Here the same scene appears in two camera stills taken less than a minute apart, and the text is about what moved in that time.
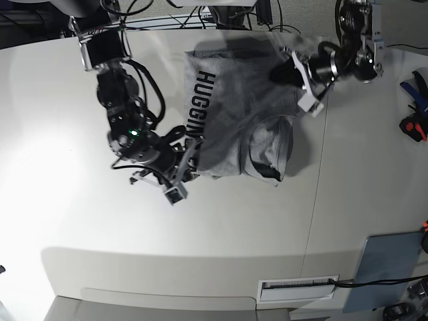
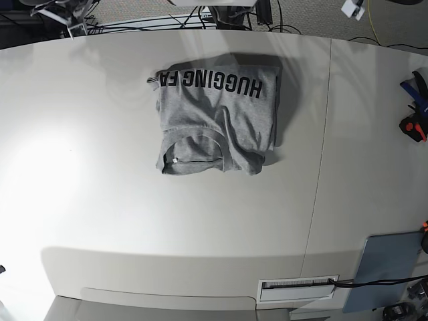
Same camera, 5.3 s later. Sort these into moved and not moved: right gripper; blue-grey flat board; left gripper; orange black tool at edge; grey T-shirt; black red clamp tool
Moved: grey T-shirt; left gripper; right gripper
Not moved: blue-grey flat board; black red clamp tool; orange black tool at edge
